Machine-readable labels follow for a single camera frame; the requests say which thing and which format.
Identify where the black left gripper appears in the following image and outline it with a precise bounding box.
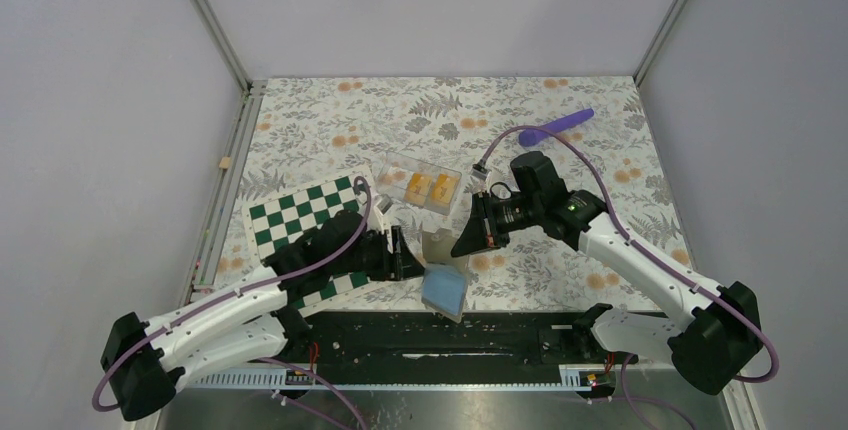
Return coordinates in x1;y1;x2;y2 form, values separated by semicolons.
330;225;426;282

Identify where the grey card holder wallet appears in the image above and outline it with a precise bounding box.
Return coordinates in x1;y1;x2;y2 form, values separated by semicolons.
421;229;469;323

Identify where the green white chessboard mat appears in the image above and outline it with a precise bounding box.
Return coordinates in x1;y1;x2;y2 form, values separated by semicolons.
242;165;390;316

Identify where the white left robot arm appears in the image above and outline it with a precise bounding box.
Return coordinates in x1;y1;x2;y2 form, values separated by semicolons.
100;210;425;422

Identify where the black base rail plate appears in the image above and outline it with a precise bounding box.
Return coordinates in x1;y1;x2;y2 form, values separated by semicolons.
182;306;710;389

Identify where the gold VIP card stack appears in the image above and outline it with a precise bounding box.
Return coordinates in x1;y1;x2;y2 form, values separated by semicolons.
427;174;459;210

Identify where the purple cylindrical tool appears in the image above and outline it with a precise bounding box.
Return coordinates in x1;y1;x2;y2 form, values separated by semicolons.
518;108;595;148

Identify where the clear acrylic card box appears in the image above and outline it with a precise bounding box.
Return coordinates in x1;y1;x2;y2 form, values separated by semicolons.
376;152;462;216

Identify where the floral patterned table mat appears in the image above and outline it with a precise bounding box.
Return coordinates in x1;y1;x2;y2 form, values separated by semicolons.
214;76;692;311

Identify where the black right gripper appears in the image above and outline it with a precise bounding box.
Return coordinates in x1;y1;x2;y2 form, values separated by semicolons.
452;190;543;258

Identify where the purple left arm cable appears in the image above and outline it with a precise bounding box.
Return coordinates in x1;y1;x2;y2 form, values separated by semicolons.
91;176;376;430

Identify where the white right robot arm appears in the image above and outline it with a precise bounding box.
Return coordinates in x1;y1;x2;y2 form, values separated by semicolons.
451;151;763;395

